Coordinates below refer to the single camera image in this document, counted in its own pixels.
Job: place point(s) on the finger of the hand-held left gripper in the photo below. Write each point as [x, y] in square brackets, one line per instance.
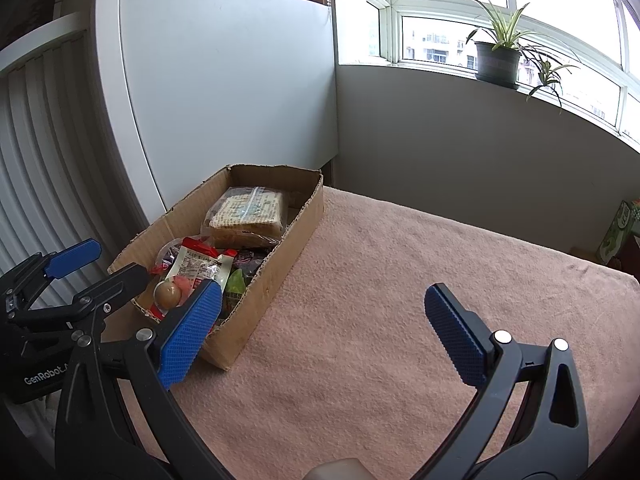
[127, 282]
[72, 257]

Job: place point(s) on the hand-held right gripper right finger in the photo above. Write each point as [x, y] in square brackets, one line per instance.
[455, 335]

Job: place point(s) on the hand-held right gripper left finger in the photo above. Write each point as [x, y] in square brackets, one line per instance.
[190, 335]

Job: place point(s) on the braised egg red-edged packet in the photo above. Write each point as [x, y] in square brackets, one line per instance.
[167, 294]

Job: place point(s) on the green biscuit packet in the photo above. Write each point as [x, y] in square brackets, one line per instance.
[235, 285]

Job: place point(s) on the white red-label snack packet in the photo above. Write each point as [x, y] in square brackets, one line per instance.
[195, 262]

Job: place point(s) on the purple chocolate bar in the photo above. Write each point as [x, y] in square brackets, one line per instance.
[247, 257]

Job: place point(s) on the brown cardboard box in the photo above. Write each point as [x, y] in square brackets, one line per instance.
[280, 285]

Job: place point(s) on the sliced bread clear packet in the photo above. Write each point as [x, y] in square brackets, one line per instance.
[245, 215]

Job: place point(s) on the white slatted panel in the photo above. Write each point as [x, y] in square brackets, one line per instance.
[50, 160]

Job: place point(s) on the green carton box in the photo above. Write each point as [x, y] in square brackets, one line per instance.
[617, 235]

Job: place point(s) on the white wardrobe cabinet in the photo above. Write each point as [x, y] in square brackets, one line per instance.
[210, 85]

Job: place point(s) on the potted spider plant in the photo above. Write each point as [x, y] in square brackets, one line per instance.
[495, 62]

